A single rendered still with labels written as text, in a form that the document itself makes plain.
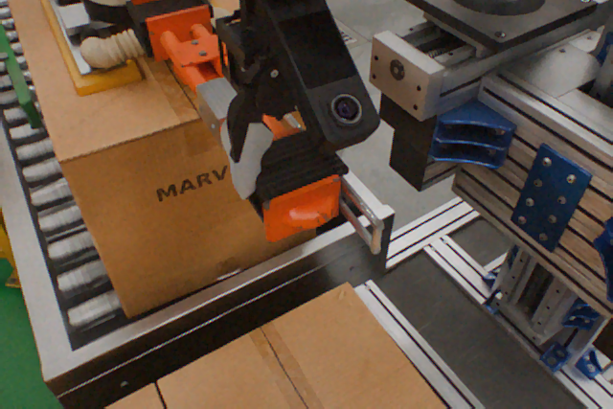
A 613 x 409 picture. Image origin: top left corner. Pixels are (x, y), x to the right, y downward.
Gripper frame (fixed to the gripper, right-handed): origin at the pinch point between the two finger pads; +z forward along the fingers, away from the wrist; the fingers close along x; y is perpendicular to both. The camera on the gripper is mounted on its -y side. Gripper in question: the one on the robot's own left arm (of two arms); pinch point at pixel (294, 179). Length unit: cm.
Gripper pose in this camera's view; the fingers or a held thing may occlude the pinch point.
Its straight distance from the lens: 50.2
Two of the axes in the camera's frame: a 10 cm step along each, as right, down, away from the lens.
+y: -4.7, -6.2, 6.3
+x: -8.8, 3.2, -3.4
